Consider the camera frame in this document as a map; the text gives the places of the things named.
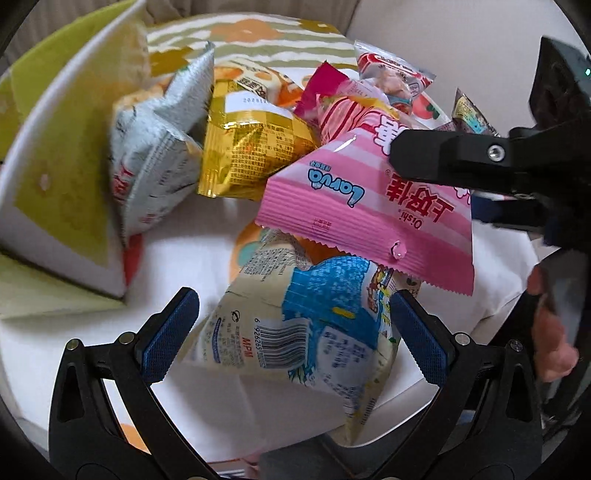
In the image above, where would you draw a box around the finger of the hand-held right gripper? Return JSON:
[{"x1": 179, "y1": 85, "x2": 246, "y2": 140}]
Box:
[
  {"x1": 471, "y1": 192, "x2": 550, "y2": 230},
  {"x1": 389, "y1": 127, "x2": 556, "y2": 197}
]

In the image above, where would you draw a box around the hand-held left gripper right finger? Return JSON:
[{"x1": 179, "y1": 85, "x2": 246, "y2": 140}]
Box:
[{"x1": 382, "y1": 289, "x2": 544, "y2": 472}]

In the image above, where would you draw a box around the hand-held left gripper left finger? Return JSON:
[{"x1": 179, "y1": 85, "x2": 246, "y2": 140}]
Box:
[{"x1": 48, "y1": 286, "x2": 218, "y2": 474}]

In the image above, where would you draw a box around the small brown snack packet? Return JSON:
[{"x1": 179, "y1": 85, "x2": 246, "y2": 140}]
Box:
[{"x1": 450, "y1": 88, "x2": 502, "y2": 136}]

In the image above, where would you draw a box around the red and white snack packet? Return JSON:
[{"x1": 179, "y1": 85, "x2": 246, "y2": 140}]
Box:
[{"x1": 353, "y1": 39, "x2": 437, "y2": 125}]

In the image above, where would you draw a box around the light pink striped snack packet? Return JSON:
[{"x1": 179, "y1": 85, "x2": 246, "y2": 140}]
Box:
[{"x1": 255, "y1": 115, "x2": 476, "y2": 297}]

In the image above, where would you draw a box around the blue and cream snack packet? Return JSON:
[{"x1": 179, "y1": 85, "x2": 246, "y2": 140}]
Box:
[{"x1": 178, "y1": 228, "x2": 423, "y2": 448}]

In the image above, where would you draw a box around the magenta edged snack packet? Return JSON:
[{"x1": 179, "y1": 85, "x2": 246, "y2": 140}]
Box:
[{"x1": 293, "y1": 61, "x2": 402, "y2": 139}]

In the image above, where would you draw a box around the silver grey snack packet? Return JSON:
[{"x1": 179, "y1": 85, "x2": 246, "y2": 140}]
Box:
[{"x1": 108, "y1": 41, "x2": 218, "y2": 250}]

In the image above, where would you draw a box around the gold foil snack packet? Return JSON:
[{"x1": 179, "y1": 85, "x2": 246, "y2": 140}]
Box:
[{"x1": 196, "y1": 60, "x2": 324, "y2": 202}]

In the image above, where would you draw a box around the white box with green lining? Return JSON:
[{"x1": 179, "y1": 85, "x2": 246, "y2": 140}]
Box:
[{"x1": 0, "y1": 0, "x2": 153, "y2": 319}]

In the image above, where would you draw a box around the person's right hand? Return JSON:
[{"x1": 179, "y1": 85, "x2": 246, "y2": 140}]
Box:
[{"x1": 526, "y1": 266, "x2": 581, "y2": 384}]

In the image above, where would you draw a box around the white cloth with orange print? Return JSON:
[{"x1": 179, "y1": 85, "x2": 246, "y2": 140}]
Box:
[{"x1": 0, "y1": 185, "x2": 546, "y2": 467}]

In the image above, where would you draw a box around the green striped floral blanket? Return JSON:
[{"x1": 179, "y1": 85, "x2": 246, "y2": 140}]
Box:
[{"x1": 147, "y1": 13, "x2": 361, "y2": 81}]

